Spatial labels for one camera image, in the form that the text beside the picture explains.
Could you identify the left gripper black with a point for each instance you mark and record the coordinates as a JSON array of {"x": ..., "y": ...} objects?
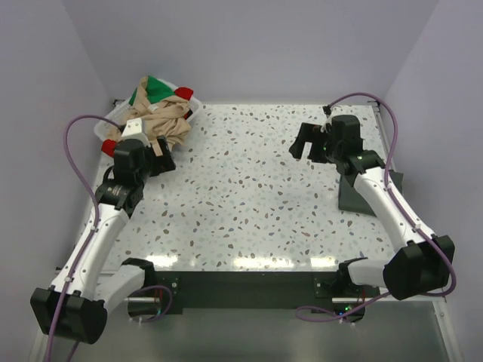
[{"x": 161, "y": 163}]

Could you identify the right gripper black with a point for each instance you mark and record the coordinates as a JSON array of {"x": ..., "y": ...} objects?
[{"x": 312, "y": 133}]

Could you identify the beige t shirt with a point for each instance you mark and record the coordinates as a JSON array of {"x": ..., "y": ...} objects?
[{"x": 164, "y": 111}]

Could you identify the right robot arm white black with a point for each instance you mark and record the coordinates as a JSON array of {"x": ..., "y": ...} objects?
[{"x": 422, "y": 262}]

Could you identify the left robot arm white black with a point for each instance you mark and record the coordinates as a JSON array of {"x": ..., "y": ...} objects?
[{"x": 77, "y": 304}]

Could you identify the red t shirt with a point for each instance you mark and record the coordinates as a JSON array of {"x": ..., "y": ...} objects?
[{"x": 166, "y": 118}]

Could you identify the white plastic laundry basket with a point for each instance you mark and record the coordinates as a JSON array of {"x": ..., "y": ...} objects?
[{"x": 102, "y": 129}]

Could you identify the folded dark grey t shirt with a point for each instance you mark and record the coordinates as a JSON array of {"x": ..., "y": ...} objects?
[{"x": 351, "y": 201}]

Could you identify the green t shirt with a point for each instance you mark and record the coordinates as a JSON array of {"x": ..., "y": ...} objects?
[{"x": 152, "y": 89}]

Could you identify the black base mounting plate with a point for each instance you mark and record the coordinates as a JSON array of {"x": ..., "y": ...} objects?
[{"x": 287, "y": 290}]

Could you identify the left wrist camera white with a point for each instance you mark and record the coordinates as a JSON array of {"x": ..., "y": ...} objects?
[{"x": 135, "y": 130}]

